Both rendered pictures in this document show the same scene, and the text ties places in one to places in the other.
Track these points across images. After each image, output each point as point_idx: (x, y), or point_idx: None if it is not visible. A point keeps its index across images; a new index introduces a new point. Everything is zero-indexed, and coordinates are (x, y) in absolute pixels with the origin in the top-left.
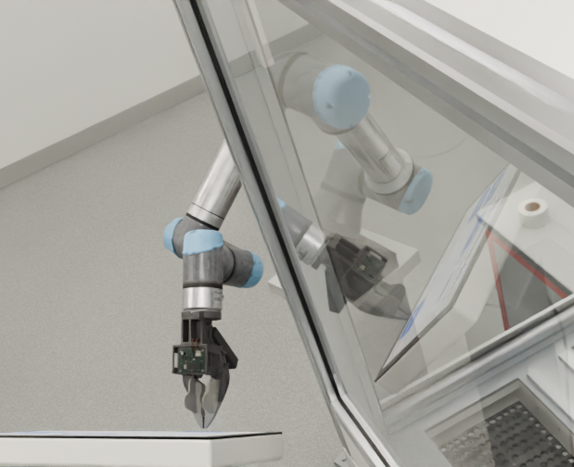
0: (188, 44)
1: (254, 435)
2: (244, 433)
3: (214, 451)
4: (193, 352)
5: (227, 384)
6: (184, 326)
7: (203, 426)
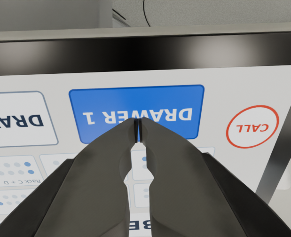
0: None
1: (279, 179)
2: (255, 159)
3: None
4: None
5: (270, 221)
6: None
7: (138, 126)
